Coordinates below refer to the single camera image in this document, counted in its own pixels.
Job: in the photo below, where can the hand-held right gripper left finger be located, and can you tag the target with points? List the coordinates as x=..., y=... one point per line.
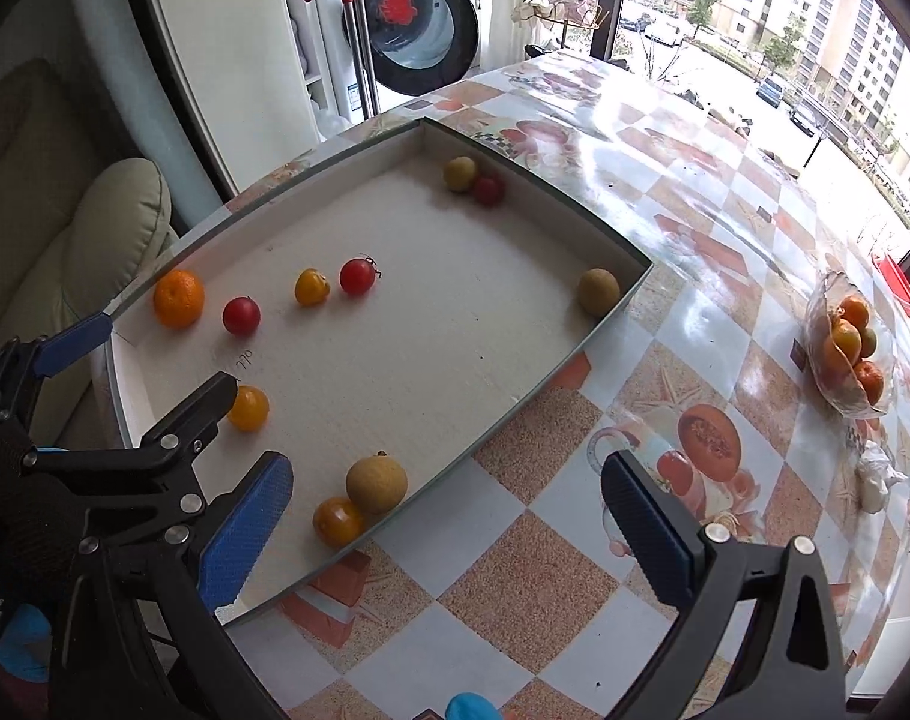
x=249, y=529

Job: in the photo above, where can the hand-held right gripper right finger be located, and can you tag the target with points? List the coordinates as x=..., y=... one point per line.
x=646, y=529

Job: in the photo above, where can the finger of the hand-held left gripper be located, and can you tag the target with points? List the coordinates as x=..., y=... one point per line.
x=76, y=345
x=196, y=416

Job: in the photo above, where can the yellow cherry tomato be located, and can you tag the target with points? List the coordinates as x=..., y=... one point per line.
x=251, y=409
x=312, y=286

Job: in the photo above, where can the grey shallow cardboard box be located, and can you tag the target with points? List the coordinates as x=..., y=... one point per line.
x=425, y=330

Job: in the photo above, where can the person's left hand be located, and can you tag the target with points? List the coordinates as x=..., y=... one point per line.
x=23, y=641

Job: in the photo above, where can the person's right hand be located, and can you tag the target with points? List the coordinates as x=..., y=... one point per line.
x=471, y=706

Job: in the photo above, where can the orange cherry tomato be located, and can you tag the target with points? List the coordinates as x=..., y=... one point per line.
x=337, y=521

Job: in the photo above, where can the beige leather sofa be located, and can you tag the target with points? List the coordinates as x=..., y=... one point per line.
x=65, y=240

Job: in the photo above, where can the small mandarin orange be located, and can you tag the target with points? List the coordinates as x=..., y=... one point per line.
x=178, y=298

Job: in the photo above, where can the red cherry tomato with stem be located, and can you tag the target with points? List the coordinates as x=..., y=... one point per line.
x=358, y=276

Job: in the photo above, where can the crumpled white tissue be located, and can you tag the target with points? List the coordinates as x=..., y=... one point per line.
x=875, y=484

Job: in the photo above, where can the clear glass bowl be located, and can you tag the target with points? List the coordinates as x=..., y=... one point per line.
x=823, y=367

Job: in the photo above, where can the green-brown round fruit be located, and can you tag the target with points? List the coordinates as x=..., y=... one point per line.
x=868, y=341

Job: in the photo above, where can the red plastic basin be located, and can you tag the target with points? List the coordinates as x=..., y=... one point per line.
x=896, y=281

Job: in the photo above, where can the white shelf unit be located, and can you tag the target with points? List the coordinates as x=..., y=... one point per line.
x=305, y=52

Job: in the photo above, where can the white washing machine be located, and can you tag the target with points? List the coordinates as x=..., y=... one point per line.
x=417, y=15

